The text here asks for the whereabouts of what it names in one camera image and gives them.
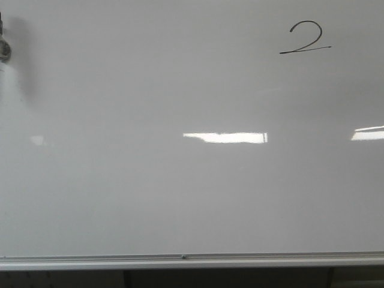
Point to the white whiteboard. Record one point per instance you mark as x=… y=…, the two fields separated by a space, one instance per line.
x=191 y=134

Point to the black and white marker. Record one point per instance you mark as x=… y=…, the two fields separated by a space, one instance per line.
x=5 y=48

